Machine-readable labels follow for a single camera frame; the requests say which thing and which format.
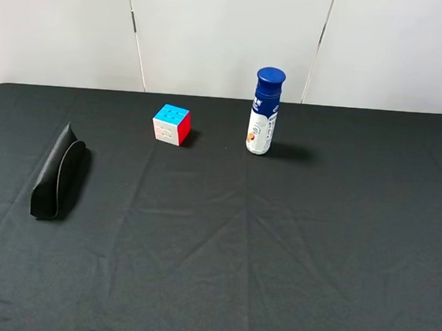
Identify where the white bottle with blue cap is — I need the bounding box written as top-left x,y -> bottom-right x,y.
246,67 -> 285,155

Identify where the black leather pouch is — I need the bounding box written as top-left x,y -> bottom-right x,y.
30,123 -> 86,220

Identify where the black tablecloth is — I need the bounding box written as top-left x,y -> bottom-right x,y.
0,83 -> 442,331

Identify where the colourful puzzle cube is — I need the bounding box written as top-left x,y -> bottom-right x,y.
153,103 -> 191,147

